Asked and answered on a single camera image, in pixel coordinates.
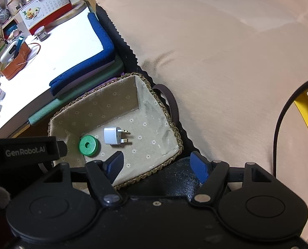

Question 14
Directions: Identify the white plug adapter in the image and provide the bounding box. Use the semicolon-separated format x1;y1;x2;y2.
103;127;129;146

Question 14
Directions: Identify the brown strap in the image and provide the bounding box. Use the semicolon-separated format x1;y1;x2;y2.
152;84;179;129

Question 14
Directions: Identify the orange leather box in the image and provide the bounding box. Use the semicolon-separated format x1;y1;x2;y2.
0;41;31;81

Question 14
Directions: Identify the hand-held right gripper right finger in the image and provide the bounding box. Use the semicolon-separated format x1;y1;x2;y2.
190;151;275;207

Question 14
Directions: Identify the blue and white vase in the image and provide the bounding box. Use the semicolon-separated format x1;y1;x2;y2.
0;7;10;23

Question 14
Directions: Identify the green mat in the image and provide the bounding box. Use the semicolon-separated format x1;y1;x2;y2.
28;57;124;126

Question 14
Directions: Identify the white handheld device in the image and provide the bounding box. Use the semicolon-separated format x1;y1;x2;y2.
0;37;25;64

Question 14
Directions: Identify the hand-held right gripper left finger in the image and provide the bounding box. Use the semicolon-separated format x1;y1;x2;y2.
44;151;124;207

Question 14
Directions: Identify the small tin can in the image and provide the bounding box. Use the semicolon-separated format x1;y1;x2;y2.
34;27;48;41

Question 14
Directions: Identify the desk calendar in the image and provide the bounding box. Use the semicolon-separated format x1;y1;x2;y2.
19;0;73;35

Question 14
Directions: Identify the beige blanket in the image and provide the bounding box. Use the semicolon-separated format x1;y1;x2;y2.
95;0;308;242

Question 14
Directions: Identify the woven basket with floral lining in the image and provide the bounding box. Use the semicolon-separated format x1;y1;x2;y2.
47;72;183;190

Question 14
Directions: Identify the black cable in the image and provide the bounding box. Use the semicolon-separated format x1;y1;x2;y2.
273;78;308;177

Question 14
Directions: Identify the blue cushion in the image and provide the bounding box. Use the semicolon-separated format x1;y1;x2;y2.
49;13;115;96

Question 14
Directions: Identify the green round disc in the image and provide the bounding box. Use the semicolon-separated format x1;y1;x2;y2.
78;135;99;157

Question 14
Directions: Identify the yellow toy box with sticker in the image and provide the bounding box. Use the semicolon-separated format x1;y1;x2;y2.
294;74;308;131

